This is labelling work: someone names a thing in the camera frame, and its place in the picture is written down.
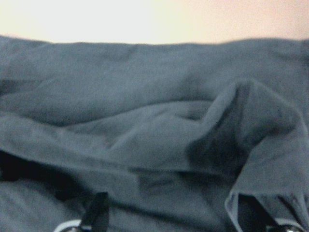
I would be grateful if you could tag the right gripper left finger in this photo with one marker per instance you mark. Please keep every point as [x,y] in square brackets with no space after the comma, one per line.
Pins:
[96,217]

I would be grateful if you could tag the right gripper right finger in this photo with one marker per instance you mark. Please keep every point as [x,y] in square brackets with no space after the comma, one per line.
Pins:
[252,216]

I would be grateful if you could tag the black printed t-shirt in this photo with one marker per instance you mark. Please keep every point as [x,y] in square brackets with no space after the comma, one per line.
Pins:
[173,133]

